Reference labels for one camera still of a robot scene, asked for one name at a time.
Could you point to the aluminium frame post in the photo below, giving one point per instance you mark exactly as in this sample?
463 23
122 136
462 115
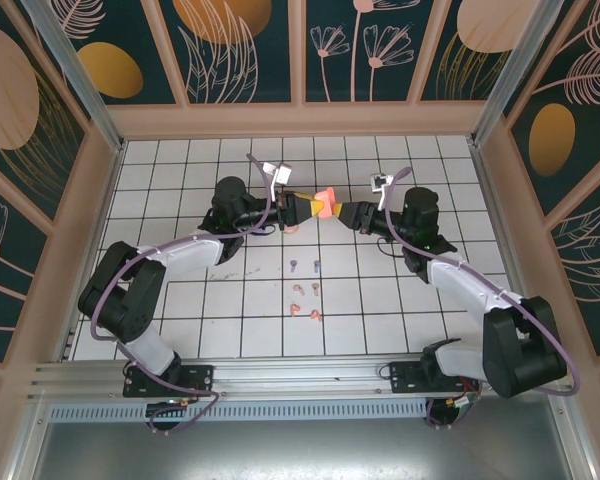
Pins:
511 65
74 65

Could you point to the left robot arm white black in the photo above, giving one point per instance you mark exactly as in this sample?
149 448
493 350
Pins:
190 252

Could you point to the beige pink round charging case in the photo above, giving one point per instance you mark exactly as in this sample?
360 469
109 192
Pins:
292 230

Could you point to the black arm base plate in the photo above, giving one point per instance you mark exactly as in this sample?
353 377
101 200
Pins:
200 380
405 375

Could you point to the coral rectangular charging case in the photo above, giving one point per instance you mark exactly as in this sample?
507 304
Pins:
328 195

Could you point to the brushed metal sheet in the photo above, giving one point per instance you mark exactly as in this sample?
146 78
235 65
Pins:
300 450

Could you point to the beige pink earbud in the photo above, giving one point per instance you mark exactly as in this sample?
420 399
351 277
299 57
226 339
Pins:
315 287
296 288

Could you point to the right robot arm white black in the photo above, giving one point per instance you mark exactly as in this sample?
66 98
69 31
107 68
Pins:
460 285

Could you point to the aluminium mounting rail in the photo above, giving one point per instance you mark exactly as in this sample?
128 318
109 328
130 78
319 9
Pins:
300 377

